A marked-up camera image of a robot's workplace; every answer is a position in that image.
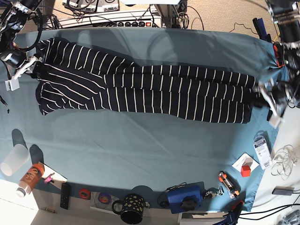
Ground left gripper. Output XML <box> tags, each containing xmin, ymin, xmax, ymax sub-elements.
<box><xmin>254</xmin><ymin>78</ymin><xmax>300</xmax><ymax>128</ymax></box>

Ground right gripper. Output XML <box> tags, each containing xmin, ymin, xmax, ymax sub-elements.
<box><xmin>0</xmin><ymin>50</ymin><xmax>44</xmax><ymax>91</ymax></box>

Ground navy white striped t-shirt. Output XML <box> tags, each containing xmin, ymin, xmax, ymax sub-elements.
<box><xmin>36</xmin><ymin>38</ymin><xmax>256</xmax><ymax>124</ymax></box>

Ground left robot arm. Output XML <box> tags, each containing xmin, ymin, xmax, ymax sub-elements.
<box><xmin>255</xmin><ymin>0</ymin><xmax>300</xmax><ymax>128</ymax></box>

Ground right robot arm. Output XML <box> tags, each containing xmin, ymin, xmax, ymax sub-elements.
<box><xmin>0</xmin><ymin>0</ymin><xmax>44</xmax><ymax>91</ymax></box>

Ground clear plastic package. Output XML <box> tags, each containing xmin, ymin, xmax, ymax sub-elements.
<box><xmin>253</xmin><ymin>135</ymin><xmax>272</xmax><ymax>170</ymax></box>

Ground red cube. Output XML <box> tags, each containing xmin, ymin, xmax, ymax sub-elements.
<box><xmin>240</xmin><ymin>165</ymin><xmax>251</xmax><ymax>177</ymax></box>

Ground white paper card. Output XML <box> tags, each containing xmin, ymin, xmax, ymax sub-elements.
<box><xmin>232</xmin><ymin>152</ymin><xmax>259</xmax><ymax>172</ymax></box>

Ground orange black power strip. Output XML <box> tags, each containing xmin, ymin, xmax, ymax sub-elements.
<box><xmin>273</xmin><ymin>42</ymin><xmax>285</xmax><ymax>68</ymax></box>

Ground translucent plastic cup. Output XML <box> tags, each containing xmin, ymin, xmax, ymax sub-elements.
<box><xmin>0</xmin><ymin>144</ymin><xmax>30</xmax><ymax>176</ymax></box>

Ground orange black utility knife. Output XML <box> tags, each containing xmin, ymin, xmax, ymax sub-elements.
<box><xmin>218</xmin><ymin>171</ymin><xmax>240</xmax><ymax>200</ymax></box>

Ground metal keyring clip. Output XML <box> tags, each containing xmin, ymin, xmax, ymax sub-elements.
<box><xmin>203</xmin><ymin>187</ymin><xmax>224</xmax><ymax>199</ymax></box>

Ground orange labelled bottle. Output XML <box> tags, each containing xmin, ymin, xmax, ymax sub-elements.
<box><xmin>16</xmin><ymin>162</ymin><xmax>45</xmax><ymax>198</ymax></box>

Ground pink toy figure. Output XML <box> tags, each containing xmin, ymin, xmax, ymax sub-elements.
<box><xmin>44</xmin><ymin>173</ymin><xmax>55</xmax><ymax>184</ymax></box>

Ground white paper sheet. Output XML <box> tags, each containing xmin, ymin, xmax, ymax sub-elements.
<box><xmin>38</xmin><ymin>162</ymin><xmax>67</xmax><ymax>182</ymax></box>

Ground black remote control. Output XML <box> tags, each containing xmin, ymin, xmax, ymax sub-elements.
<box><xmin>60</xmin><ymin>183</ymin><xmax>71</xmax><ymax>210</ymax></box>

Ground blue box with knob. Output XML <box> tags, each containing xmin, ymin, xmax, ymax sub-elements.
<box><xmin>166</xmin><ymin>185</ymin><xmax>203</xmax><ymax>214</ymax></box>

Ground teal tablecloth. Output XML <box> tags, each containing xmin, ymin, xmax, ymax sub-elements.
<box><xmin>0</xmin><ymin>27</ymin><xmax>287</xmax><ymax>210</ymax></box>

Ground orange tape roll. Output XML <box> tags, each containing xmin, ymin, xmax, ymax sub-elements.
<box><xmin>79</xmin><ymin>188</ymin><xmax>91</xmax><ymax>200</ymax></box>

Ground purple tape roll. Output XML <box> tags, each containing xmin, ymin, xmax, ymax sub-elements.
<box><xmin>98</xmin><ymin>192</ymin><xmax>111</xmax><ymax>204</ymax></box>

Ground black mug yellow pattern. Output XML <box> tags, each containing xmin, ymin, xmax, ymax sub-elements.
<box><xmin>112</xmin><ymin>194</ymin><xmax>145</xmax><ymax>225</ymax></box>

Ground white cable bundle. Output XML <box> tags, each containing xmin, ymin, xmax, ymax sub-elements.
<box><xmin>270</xmin><ymin>144</ymin><xmax>300</xmax><ymax>180</ymax></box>

